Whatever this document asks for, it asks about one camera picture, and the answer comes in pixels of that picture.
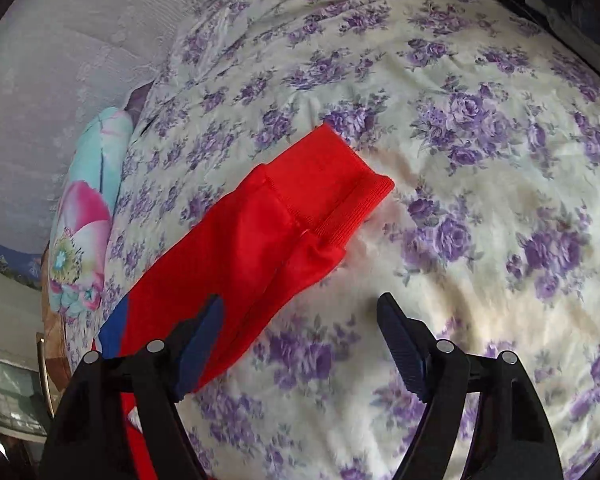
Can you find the red track pants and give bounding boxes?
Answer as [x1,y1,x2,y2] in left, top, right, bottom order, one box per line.
[95,122,397,480]

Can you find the folded teal floral quilt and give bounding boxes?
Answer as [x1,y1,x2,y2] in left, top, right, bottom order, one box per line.
[47,107,133,318]

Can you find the purple floral bed sheet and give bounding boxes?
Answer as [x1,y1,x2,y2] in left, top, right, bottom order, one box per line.
[67,0,600,479]

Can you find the white lace bed cover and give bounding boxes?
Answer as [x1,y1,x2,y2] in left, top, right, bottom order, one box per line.
[0,0,204,254]

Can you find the window with white frame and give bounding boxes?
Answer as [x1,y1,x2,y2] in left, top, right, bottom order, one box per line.
[0,356,50,443]

